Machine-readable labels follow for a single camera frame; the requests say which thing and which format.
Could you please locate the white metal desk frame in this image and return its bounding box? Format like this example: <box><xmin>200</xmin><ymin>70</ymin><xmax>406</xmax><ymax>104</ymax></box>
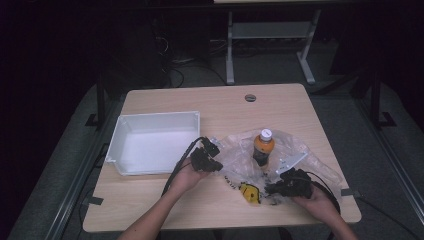
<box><xmin>213</xmin><ymin>0</ymin><xmax>323</xmax><ymax>86</ymax></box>

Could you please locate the orange bottle with white cap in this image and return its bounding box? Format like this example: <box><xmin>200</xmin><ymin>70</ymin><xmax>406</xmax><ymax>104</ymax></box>
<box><xmin>252</xmin><ymin>128</ymin><xmax>276</xmax><ymax>168</ymax></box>

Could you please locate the right hand-held gripper black cable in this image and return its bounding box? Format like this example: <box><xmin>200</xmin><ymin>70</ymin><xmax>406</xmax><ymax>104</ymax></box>
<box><xmin>304</xmin><ymin>171</ymin><xmax>342</xmax><ymax>240</ymax></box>

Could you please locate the left hand-held gripper black cable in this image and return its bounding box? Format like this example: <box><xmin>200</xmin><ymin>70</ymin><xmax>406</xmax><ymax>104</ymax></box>
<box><xmin>161</xmin><ymin>135</ymin><xmax>207</xmax><ymax>198</ymax></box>

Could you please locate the white plastic tray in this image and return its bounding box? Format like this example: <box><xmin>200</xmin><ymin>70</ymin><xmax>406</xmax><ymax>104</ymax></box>
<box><xmin>105</xmin><ymin>110</ymin><xmax>202</xmax><ymax>176</ymax></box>

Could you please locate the clear printed plastic bag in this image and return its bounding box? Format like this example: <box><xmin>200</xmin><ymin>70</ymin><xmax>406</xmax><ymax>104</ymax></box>
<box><xmin>208</xmin><ymin>129</ymin><xmax>345</xmax><ymax>206</ymax></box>

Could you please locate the black metal stand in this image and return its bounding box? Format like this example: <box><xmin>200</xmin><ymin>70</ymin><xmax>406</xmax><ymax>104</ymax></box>
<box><xmin>365</xmin><ymin>68</ymin><xmax>398</xmax><ymax>130</ymax></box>
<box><xmin>84</xmin><ymin>75</ymin><xmax>108</xmax><ymax>130</ymax></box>

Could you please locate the aluminium floor rail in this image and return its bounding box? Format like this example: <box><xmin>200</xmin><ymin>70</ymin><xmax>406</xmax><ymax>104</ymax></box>
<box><xmin>352</xmin><ymin>96</ymin><xmax>424</xmax><ymax>218</ymax></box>
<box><xmin>42</xmin><ymin>96</ymin><xmax>125</xmax><ymax>240</ymax></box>

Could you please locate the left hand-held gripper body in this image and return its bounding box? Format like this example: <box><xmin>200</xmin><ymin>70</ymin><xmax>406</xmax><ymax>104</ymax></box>
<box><xmin>189</xmin><ymin>136</ymin><xmax>223</xmax><ymax>173</ymax></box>

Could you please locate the person's right hand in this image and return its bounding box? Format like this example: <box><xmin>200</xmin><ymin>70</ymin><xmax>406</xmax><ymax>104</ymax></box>
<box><xmin>292</xmin><ymin>191</ymin><xmax>336</xmax><ymax>223</ymax></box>

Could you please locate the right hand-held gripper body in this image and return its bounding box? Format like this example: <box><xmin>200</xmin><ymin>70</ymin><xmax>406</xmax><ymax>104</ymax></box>
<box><xmin>276</xmin><ymin>151</ymin><xmax>314</xmax><ymax>200</ymax></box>

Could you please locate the person's left hand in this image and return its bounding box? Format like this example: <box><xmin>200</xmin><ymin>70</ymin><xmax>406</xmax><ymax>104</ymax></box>
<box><xmin>169</xmin><ymin>159</ymin><xmax>209</xmax><ymax>198</ymax></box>

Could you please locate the tangle of black floor cables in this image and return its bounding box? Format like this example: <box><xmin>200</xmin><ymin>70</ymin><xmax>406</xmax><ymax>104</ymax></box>
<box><xmin>151</xmin><ymin>31</ymin><xmax>228</xmax><ymax>88</ymax></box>

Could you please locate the hand-held gripper black cable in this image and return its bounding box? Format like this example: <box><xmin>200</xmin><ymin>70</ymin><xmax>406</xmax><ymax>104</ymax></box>
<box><xmin>304</xmin><ymin>171</ymin><xmax>342</xmax><ymax>240</ymax></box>
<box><xmin>161</xmin><ymin>135</ymin><xmax>207</xmax><ymax>198</ymax></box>

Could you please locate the black floor cable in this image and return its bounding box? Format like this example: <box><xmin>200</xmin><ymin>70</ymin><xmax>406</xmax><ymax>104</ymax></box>
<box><xmin>358</xmin><ymin>195</ymin><xmax>422</xmax><ymax>240</ymax></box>

